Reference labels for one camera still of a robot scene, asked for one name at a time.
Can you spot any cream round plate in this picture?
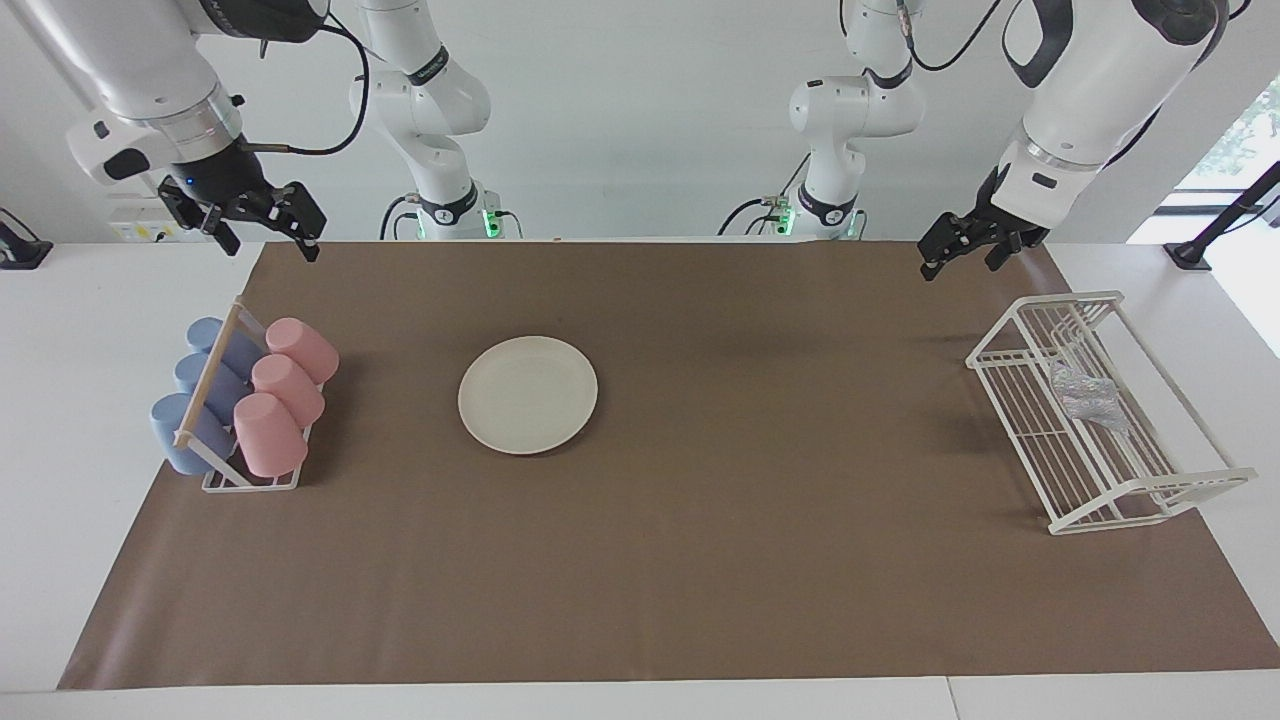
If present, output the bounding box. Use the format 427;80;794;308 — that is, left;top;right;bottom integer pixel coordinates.
458;336;599;456

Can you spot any pink plastic cup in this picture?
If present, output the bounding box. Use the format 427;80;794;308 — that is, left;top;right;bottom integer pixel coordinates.
265;317;340;385
251;354;326;428
233;392;309;478

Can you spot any blue plastic cup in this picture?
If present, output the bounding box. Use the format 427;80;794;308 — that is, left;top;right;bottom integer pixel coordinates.
186;317;266;379
150;393;239;476
174;352;251;421

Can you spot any brown table mat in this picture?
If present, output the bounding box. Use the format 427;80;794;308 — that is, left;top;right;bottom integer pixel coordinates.
57;240;1280;691

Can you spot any black right base cable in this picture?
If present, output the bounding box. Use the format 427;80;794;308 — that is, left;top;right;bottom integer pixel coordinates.
379;195;421;241

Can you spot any black base cable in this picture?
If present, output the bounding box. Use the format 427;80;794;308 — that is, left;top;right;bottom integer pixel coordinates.
379;195;421;241
717;150;811;238

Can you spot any white wall outlet box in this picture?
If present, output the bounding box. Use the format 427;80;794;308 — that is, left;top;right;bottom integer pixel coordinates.
108;195;216;244

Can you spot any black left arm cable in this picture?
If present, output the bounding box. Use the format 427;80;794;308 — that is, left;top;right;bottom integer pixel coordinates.
893;0;1004;73

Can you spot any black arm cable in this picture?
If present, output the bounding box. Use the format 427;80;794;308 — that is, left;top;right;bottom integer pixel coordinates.
243;15;372;157
893;0;1004;73

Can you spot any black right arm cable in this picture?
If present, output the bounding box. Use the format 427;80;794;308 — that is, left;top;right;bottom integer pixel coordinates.
243;15;372;157

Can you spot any black left base cable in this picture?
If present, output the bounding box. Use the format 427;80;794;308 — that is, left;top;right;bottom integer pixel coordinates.
717;150;811;238

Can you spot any small black clamp mount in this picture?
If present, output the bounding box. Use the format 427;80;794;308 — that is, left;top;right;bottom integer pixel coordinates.
0;208;53;271

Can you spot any white wire dish rack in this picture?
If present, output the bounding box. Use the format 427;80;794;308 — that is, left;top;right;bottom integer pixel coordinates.
965;291;1258;536

